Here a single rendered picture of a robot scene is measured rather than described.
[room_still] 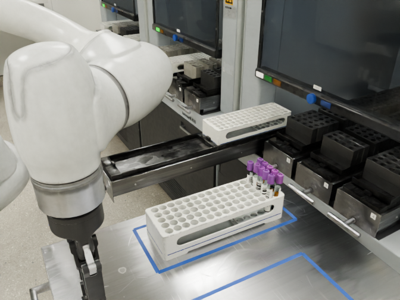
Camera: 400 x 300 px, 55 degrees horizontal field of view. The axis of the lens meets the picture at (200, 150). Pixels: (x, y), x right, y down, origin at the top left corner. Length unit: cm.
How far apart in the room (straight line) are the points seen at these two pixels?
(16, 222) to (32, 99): 196
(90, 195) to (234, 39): 106
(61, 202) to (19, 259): 164
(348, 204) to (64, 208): 76
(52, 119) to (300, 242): 59
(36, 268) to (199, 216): 137
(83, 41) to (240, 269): 50
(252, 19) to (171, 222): 81
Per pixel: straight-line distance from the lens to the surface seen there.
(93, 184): 51
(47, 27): 63
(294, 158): 118
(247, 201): 85
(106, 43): 58
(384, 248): 105
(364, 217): 105
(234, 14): 145
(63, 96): 44
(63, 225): 54
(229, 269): 78
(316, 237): 88
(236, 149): 122
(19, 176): 105
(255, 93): 140
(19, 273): 207
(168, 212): 82
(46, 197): 51
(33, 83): 44
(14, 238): 228
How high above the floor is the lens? 139
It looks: 29 degrees down
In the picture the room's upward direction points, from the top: straight up
